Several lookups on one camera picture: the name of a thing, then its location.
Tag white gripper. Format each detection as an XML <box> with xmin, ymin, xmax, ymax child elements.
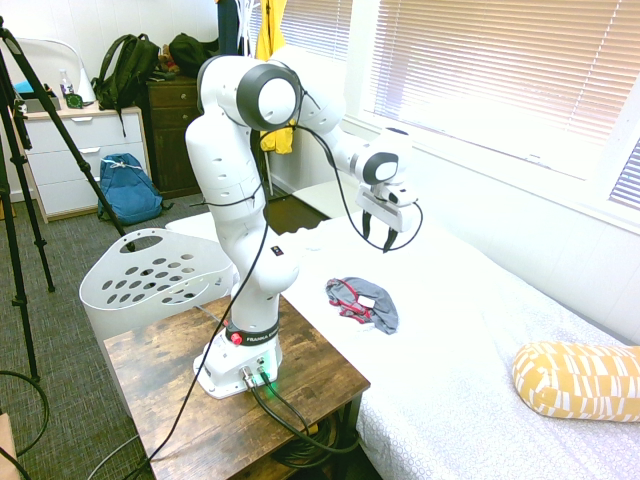
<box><xmin>354</xmin><ymin>182</ymin><xmax>407</xmax><ymax>254</ymax></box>

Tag grey garment with red trim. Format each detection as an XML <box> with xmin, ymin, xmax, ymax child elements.
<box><xmin>324</xmin><ymin>276</ymin><xmax>401</xmax><ymax>337</ymax></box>

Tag window blinds behind clothes rack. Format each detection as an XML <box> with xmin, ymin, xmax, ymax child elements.
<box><xmin>249</xmin><ymin>0</ymin><xmax>354</xmax><ymax>64</ymax></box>

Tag white perforated laundry basket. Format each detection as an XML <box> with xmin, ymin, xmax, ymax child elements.
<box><xmin>78</xmin><ymin>227</ymin><xmax>242</xmax><ymax>421</ymax></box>

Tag black bag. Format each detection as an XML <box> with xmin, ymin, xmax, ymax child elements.
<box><xmin>168</xmin><ymin>32</ymin><xmax>221</xmax><ymax>81</ymax></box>

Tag bed with white sheet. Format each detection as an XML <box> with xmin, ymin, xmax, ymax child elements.
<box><xmin>164</xmin><ymin>179</ymin><xmax>640</xmax><ymax>480</ymax></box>

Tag large white window blinds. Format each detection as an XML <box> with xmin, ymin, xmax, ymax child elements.
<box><xmin>366</xmin><ymin>0</ymin><xmax>640</xmax><ymax>156</ymax></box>

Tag dark wooden dresser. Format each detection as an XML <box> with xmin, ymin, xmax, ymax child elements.
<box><xmin>145</xmin><ymin>75</ymin><xmax>207</xmax><ymax>200</ymax></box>

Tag yellow hanging garment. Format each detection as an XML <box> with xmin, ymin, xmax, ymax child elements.
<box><xmin>254</xmin><ymin>0</ymin><xmax>297</xmax><ymax>157</ymax></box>

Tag yellow white patterned pillow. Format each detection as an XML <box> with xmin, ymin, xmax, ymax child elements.
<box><xmin>511</xmin><ymin>340</ymin><xmax>640</xmax><ymax>424</ymax></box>

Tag rustic wooden side table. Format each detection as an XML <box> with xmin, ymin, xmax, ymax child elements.
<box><xmin>103</xmin><ymin>294</ymin><xmax>372</xmax><ymax>480</ymax></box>

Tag blue backpack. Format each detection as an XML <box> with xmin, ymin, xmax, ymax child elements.
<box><xmin>96</xmin><ymin>152</ymin><xmax>175</xmax><ymax>226</ymax></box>

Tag narrow white window blinds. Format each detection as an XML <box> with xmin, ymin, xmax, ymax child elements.
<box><xmin>608</xmin><ymin>138</ymin><xmax>640</xmax><ymax>205</ymax></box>

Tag navy hanging garment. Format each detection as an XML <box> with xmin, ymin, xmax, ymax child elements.
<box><xmin>216</xmin><ymin>0</ymin><xmax>242</xmax><ymax>57</ymax></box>

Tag brown plush toy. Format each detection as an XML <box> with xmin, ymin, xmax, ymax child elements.
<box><xmin>158</xmin><ymin>44</ymin><xmax>180</xmax><ymax>74</ymax></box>

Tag dark green backpack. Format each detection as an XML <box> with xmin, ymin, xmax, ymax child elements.
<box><xmin>91</xmin><ymin>33</ymin><xmax>162</xmax><ymax>139</ymax></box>

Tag white drawer dresser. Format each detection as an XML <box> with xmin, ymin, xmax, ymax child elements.
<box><xmin>9</xmin><ymin>105</ymin><xmax>152</xmax><ymax>225</ymax></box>

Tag white desk lamp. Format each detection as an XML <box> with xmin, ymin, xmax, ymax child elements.
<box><xmin>13</xmin><ymin>38</ymin><xmax>97</xmax><ymax>107</ymax></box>

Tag grey box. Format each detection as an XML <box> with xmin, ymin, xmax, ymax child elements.
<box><xmin>14</xmin><ymin>97</ymin><xmax>62</xmax><ymax>116</ymax></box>

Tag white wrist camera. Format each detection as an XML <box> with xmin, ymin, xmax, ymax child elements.
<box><xmin>381</xmin><ymin>181</ymin><xmax>421</xmax><ymax>208</ymax></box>

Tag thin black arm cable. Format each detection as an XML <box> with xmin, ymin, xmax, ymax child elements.
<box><xmin>119</xmin><ymin>59</ymin><xmax>424</xmax><ymax>480</ymax></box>

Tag thick black base cable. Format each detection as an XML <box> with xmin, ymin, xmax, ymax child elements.
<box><xmin>242</xmin><ymin>372</ymin><xmax>361</xmax><ymax>455</ymax></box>
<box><xmin>258</xmin><ymin>368</ymin><xmax>321</xmax><ymax>434</ymax></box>

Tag coiled black cables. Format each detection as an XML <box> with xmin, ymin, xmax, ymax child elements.
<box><xmin>271</xmin><ymin>414</ymin><xmax>362</xmax><ymax>472</ymax></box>

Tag grey floor cable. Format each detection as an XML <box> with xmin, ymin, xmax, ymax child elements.
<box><xmin>83</xmin><ymin>431</ymin><xmax>145</xmax><ymax>480</ymax></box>

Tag black camera tripod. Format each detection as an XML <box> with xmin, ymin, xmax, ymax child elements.
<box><xmin>0</xmin><ymin>14</ymin><xmax>137</xmax><ymax>384</ymax></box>

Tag black floor cable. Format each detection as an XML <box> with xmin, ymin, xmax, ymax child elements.
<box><xmin>0</xmin><ymin>368</ymin><xmax>52</xmax><ymax>480</ymax></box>

